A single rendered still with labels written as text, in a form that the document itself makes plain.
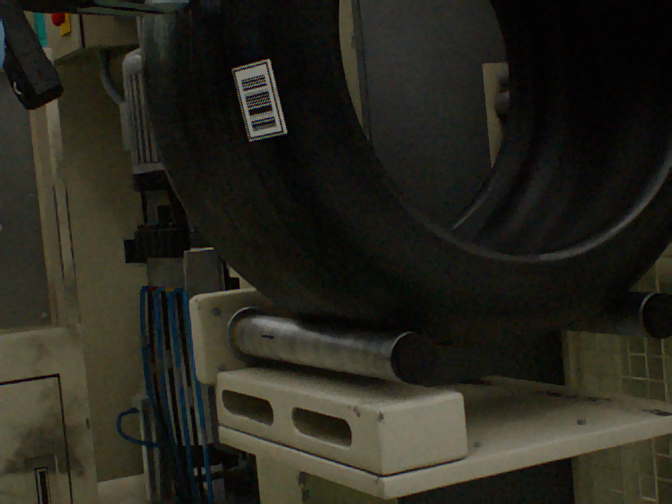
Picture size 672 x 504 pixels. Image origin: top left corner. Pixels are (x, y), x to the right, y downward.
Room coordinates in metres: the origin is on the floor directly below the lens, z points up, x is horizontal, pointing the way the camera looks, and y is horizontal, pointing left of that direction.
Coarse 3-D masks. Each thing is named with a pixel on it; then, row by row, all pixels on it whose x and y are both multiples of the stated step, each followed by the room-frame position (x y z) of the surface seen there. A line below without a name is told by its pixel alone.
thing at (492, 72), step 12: (492, 72) 1.71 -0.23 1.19; (504, 72) 1.69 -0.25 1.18; (492, 84) 1.71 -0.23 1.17; (504, 84) 1.70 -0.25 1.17; (492, 96) 1.71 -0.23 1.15; (504, 96) 1.68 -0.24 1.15; (492, 108) 1.71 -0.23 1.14; (504, 108) 1.68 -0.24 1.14; (492, 120) 1.70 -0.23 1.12; (504, 120) 1.71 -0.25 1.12; (492, 132) 1.70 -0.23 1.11; (492, 144) 1.70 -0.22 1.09; (492, 156) 1.71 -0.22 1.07; (660, 264) 1.59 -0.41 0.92; (648, 276) 1.58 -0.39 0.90
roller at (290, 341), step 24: (240, 336) 1.34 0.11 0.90; (264, 336) 1.28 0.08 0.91; (288, 336) 1.24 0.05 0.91; (312, 336) 1.19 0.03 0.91; (336, 336) 1.15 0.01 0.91; (360, 336) 1.12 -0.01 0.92; (384, 336) 1.09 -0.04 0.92; (408, 336) 1.06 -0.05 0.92; (288, 360) 1.25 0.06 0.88; (312, 360) 1.20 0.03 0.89; (336, 360) 1.15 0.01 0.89; (360, 360) 1.11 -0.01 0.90; (384, 360) 1.07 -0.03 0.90; (408, 360) 1.06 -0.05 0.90; (432, 360) 1.07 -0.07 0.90
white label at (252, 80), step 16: (256, 64) 1.01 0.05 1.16; (240, 80) 1.02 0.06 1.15; (256, 80) 1.01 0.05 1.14; (272, 80) 1.00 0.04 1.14; (240, 96) 1.02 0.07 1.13; (256, 96) 1.01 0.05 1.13; (272, 96) 1.00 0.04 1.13; (256, 112) 1.02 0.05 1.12; (272, 112) 1.01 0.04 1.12; (256, 128) 1.02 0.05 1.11; (272, 128) 1.01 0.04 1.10
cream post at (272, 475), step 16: (352, 16) 1.48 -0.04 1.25; (352, 32) 1.47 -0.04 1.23; (352, 48) 1.47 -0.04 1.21; (352, 64) 1.47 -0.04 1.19; (352, 80) 1.47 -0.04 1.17; (352, 96) 1.47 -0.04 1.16; (240, 288) 1.52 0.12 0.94; (272, 464) 1.48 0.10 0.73; (272, 480) 1.48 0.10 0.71; (288, 480) 1.44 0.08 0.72; (304, 480) 1.42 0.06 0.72; (320, 480) 1.43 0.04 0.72; (272, 496) 1.49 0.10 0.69; (288, 496) 1.45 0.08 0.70; (304, 496) 1.42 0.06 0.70; (320, 496) 1.43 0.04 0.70; (336, 496) 1.44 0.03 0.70; (352, 496) 1.45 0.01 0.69; (368, 496) 1.46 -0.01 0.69
